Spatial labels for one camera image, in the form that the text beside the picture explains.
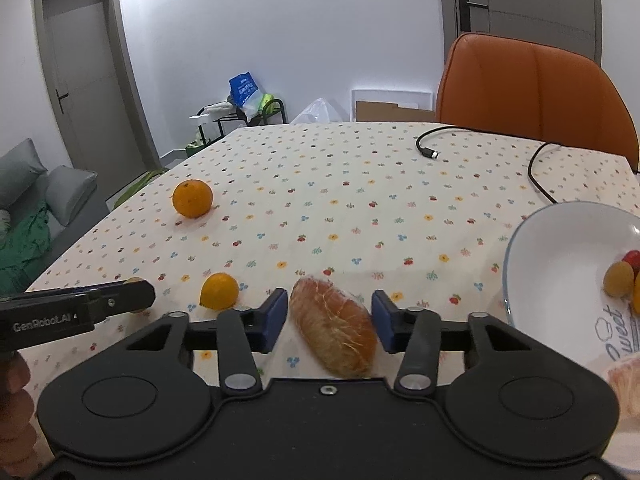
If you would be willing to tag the blue plastic bag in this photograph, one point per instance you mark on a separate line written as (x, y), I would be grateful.
(245, 94)

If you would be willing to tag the small peeled pomelo segment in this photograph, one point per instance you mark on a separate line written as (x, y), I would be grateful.
(337, 329)

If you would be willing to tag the grey sofa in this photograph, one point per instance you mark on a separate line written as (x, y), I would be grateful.
(72, 195)

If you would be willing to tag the grey entrance door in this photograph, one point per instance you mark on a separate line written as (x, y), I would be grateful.
(572, 25)

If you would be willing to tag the black door handle lock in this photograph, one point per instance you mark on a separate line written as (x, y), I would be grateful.
(464, 11)

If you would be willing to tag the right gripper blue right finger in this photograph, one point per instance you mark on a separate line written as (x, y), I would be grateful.
(416, 335)

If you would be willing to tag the large peeled pomelo segment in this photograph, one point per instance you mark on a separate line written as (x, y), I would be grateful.
(623, 377)

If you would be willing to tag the green leaf floor mat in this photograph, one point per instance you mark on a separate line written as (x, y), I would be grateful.
(137, 186)

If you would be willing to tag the white ceramic plate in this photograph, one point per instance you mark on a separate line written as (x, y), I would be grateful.
(552, 280)

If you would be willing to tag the red small plum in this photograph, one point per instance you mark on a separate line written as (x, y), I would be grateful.
(633, 259)

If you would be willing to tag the orange leather chair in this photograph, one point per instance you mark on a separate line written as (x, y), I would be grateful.
(537, 92)

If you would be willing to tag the grey side door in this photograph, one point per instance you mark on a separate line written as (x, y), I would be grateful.
(93, 93)

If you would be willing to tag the floral patterned tablecloth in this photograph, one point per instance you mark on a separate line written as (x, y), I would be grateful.
(424, 215)

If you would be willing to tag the black metal shelf rack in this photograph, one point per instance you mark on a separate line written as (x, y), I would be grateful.
(214, 121)

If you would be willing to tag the white framed cardboard panel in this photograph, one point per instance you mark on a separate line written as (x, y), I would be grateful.
(387, 105)

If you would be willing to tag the single orange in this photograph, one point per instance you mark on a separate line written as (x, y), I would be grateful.
(192, 198)

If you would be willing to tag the green blanket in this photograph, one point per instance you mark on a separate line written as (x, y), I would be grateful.
(24, 250)

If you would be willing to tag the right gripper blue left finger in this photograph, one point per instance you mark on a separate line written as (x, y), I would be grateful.
(240, 334)

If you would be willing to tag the small yellow orange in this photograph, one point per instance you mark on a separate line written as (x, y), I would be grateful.
(635, 296)
(219, 292)

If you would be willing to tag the person's left hand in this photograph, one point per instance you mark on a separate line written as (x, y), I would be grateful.
(18, 436)

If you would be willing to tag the clear plastic bag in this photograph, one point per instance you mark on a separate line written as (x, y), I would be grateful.
(321, 111)

